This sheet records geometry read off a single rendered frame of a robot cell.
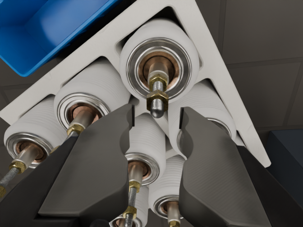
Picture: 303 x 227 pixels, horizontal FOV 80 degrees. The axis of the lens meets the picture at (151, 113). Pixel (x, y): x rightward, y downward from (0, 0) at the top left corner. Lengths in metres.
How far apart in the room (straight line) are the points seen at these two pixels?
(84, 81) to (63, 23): 0.27
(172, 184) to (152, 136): 0.10
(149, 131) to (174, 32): 0.17
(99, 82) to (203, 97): 0.15
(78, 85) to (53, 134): 0.10
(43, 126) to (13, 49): 0.22
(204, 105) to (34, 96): 0.28
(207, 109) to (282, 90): 0.36
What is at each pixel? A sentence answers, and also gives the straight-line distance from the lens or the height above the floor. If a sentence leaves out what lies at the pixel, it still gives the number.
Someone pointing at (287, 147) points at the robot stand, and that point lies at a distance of 0.60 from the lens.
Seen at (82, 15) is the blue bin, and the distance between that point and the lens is 0.49.
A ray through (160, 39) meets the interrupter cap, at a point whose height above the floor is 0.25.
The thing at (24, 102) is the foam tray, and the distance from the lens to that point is 0.40.
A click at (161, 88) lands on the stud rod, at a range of 0.16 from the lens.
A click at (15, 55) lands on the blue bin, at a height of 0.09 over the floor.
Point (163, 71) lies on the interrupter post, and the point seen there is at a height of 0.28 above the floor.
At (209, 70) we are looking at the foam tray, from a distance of 0.30.
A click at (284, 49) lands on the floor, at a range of 0.55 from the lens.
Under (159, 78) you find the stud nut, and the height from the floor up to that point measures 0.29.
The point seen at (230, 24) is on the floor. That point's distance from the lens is 0.48.
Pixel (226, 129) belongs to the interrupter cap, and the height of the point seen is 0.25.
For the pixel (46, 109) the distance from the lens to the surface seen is 0.36.
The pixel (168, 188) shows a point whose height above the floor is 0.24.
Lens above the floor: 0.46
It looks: 59 degrees down
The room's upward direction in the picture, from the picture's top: 175 degrees counter-clockwise
